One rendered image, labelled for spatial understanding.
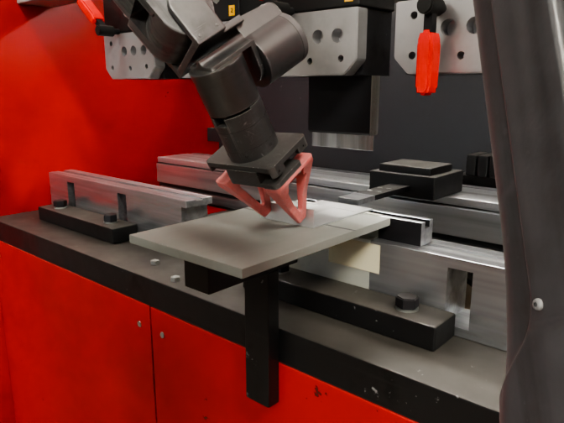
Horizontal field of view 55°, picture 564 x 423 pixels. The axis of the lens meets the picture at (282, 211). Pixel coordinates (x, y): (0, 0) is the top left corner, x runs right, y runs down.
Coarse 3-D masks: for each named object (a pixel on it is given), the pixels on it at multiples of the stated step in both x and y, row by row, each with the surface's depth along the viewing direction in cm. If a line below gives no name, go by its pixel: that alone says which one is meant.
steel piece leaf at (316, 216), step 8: (272, 208) 67; (280, 208) 66; (312, 208) 73; (320, 208) 73; (328, 208) 73; (336, 208) 73; (272, 216) 67; (280, 216) 66; (288, 216) 65; (312, 216) 63; (320, 216) 68; (328, 216) 68; (336, 216) 68; (344, 216) 68; (352, 216) 69; (296, 224) 65; (304, 224) 64; (312, 224) 63; (320, 224) 64
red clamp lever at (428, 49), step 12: (420, 0) 54; (432, 0) 53; (420, 12) 54; (432, 12) 54; (444, 12) 57; (432, 24) 55; (420, 36) 55; (432, 36) 55; (420, 48) 55; (432, 48) 55; (420, 60) 55; (432, 60) 55; (420, 72) 56; (432, 72) 55; (420, 84) 56; (432, 84) 56
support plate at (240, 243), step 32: (192, 224) 65; (224, 224) 65; (256, 224) 65; (288, 224) 65; (352, 224) 65; (384, 224) 67; (192, 256) 54; (224, 256) 53; (256, 256) 53; (288, 256) 54
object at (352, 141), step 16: (320, 80) 73; (336, 80) 71; (352, 80) 69; (368, 80) 68; (320, 96) 73; (336, 96) 72; (352, 96) 70; (368, 96) 68; (320, 112) 74; (336, 112) 72; (352, 112) 70; (368, 112) 69; (320, 128) 74; (336, 128) 72; (352, 128) 71; (368, 128) 69; (320, 144) 76; (336, 144) 74; (352, 144) 72; (368, 144) 71
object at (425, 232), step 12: (384, 216) 69; (396, 216) 70; (408, 216) 69; (384, 228) 69; (396, 228) 68; (408, 228) 67; (420, 228) 66; (396, 240) 69; (408, 240) 67; (420, 240) 66
